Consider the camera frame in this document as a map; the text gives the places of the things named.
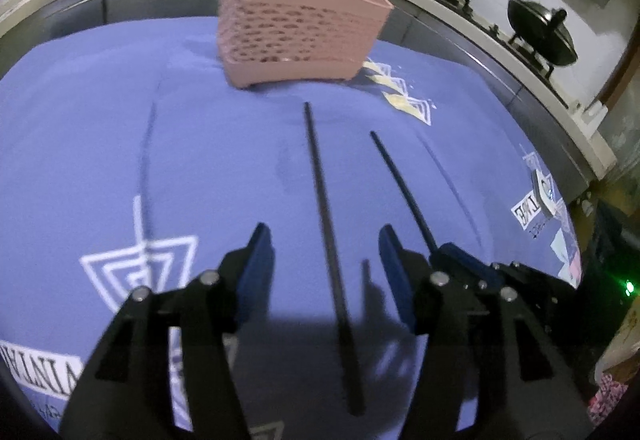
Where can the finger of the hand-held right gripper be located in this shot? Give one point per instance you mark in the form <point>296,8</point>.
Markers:
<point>465,260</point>

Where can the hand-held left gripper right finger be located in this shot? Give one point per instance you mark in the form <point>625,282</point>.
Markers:
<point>395,280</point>

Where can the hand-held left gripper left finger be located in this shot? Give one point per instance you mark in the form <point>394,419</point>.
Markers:
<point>257,270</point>

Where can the black chopstick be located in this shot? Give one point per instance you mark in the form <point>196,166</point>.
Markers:
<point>400,185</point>
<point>327,240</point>

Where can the pink plastic utensil basket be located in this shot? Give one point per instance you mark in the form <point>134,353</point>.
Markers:
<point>300,35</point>

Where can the person's pink patterned clothing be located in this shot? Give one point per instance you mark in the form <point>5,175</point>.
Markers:
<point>607,397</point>

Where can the blue printed cloth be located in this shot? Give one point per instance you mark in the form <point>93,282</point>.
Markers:
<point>225,145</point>

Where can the gas stove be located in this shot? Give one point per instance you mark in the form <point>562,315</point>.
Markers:
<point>500,30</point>

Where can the black lidded pot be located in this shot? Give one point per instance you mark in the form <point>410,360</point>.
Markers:
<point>540,30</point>

